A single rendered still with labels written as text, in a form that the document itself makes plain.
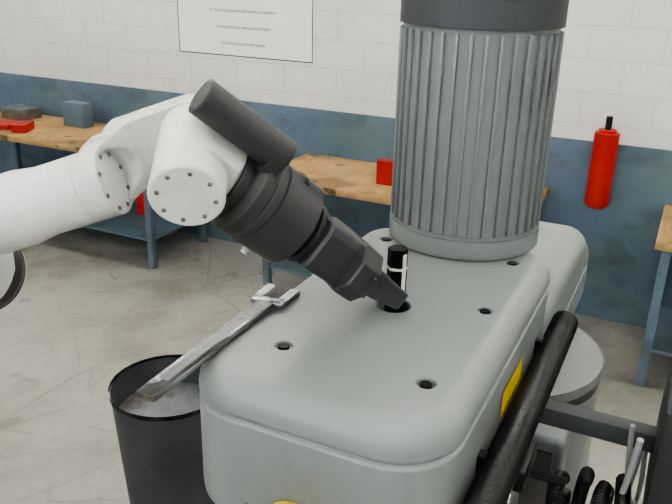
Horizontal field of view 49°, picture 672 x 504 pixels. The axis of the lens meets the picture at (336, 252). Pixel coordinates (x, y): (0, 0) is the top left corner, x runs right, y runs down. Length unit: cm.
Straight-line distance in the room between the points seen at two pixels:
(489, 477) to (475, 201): 35
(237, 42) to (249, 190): 522
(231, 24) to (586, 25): 258
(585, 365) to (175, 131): 98
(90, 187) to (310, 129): 498
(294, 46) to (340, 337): 494
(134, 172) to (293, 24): 491
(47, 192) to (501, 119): 50
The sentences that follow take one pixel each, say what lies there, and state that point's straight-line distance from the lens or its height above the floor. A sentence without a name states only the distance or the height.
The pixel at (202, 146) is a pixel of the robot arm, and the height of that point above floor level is 209.
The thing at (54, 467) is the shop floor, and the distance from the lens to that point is 382.
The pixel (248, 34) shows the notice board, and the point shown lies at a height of 170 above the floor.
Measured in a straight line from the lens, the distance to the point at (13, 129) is 653.
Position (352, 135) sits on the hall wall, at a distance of 548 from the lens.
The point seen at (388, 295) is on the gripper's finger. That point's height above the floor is 192.
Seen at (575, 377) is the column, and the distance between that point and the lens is 139.
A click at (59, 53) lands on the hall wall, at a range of 707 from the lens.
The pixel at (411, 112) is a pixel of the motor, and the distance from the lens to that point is 92.
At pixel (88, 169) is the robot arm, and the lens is 68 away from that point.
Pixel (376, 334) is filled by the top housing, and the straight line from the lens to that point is 74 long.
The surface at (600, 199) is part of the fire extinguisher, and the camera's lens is 495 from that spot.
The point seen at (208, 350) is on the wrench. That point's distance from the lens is 70.
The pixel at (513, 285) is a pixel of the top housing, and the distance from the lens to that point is 88.
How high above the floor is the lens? 224
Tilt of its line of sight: 22 degrees down
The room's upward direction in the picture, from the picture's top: 1 degrees clockwise
